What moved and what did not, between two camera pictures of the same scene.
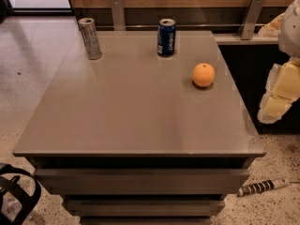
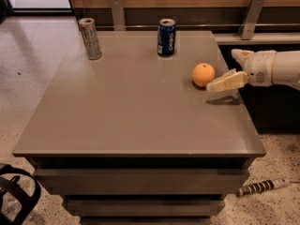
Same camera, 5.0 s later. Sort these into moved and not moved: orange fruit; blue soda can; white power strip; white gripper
Moved: white gripper
Not moved: white power strip; orange fruit; blue soda can
